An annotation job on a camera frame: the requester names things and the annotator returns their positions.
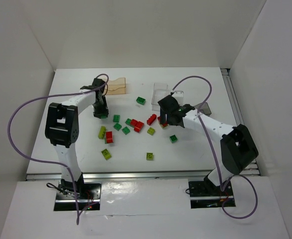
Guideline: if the aluminium rail front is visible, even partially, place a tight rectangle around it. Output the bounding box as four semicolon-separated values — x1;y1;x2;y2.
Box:
25;170;261;181

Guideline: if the red lego pair centre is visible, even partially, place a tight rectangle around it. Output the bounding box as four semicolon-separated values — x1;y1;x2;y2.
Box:
130;119;144;132

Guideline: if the aluminium rail right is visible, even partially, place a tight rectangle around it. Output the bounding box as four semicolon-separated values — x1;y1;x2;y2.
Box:
220;68;244;124

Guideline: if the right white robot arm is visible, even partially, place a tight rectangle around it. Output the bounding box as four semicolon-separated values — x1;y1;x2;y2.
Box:
158;95;259;192

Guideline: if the red lego long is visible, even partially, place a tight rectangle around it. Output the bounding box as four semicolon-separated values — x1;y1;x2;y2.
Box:
146;114;157;125

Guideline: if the dark green lego attached red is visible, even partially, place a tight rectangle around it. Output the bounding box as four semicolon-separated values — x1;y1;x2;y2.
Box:
125;119;131;126

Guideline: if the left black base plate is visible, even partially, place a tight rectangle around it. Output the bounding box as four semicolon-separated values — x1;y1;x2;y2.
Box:
53;183;102;212

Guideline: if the lime lego lower left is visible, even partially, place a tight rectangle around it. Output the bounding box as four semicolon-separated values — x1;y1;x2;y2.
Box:
101;149;112;160

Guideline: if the grey transparent container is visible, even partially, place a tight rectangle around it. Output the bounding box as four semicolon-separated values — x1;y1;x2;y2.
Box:
194;102;212;116

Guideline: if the lime lego lower centre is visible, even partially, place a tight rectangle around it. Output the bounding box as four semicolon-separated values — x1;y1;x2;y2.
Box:
146;152;154;161

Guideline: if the aluminium rail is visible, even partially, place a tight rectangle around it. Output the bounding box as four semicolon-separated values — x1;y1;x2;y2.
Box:
220;68;244;124
25;170;261;181

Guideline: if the lime lego long left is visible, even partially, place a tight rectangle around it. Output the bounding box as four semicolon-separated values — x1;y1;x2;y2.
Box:
98;125;107;139

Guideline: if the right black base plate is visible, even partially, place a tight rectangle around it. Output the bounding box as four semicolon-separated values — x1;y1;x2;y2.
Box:
185;181;236;209

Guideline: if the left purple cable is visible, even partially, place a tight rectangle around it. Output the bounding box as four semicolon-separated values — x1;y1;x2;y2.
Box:
7;73;110;225

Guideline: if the dark green lego square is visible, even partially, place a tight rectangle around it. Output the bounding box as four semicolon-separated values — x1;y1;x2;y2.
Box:
113;115;120;123

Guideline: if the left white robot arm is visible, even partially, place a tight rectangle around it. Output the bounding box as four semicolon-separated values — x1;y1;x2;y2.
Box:
44;78;109;194

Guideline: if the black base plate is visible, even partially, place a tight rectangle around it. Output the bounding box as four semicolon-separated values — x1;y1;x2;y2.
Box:
185;181;236;209
53;183;102;212

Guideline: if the orange transparent container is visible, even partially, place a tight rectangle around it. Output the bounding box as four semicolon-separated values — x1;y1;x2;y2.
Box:
104;77;126;95

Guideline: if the clear transparent container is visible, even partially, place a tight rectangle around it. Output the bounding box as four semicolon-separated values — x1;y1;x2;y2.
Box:
151;83;184;112

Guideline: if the dark green lego top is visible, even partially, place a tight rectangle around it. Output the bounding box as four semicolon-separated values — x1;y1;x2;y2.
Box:
136;97;146;105

